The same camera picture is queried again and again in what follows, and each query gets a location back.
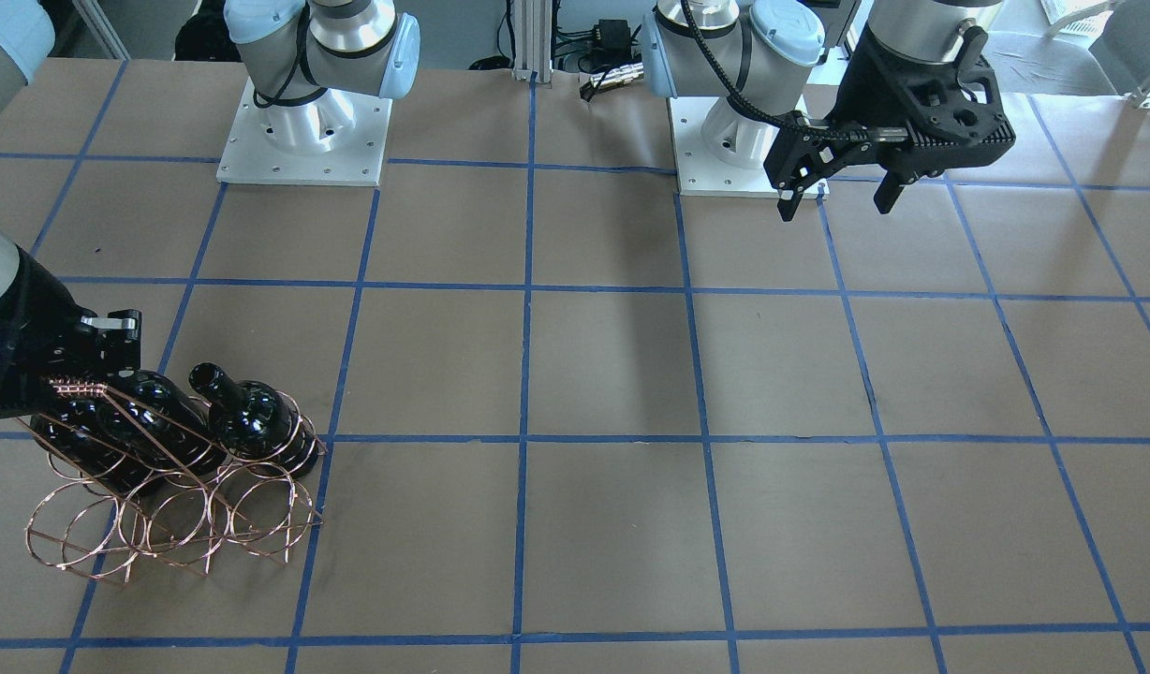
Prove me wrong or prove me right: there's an aluminium frame post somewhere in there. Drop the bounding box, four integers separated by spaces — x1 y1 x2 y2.
508 0 555 89

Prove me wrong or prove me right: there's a dark wine bottle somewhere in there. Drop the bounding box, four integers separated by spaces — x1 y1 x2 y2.
28 370 227 496
187 362 319 478

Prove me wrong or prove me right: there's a black power adapter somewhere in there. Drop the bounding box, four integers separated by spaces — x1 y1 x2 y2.
592 20 633 61

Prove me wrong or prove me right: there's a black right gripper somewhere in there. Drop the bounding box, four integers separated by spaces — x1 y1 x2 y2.
0 248 141 419

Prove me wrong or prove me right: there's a copper wire wine basket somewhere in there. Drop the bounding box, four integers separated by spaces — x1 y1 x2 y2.
23 428 323 585

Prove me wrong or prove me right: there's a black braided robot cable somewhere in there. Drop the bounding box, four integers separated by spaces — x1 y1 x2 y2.
679 0 825 132

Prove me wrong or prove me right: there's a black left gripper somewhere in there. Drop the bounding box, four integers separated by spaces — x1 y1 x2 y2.
764 26 1015 222

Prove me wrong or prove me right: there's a brown paper table mat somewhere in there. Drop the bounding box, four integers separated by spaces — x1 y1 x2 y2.
0 59 1150 673

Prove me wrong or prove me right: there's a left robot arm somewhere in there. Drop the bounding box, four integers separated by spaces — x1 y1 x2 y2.
641 1 1017 222

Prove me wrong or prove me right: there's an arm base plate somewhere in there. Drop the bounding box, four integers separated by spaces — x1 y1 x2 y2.
215 81 392 187
668 95 780 198

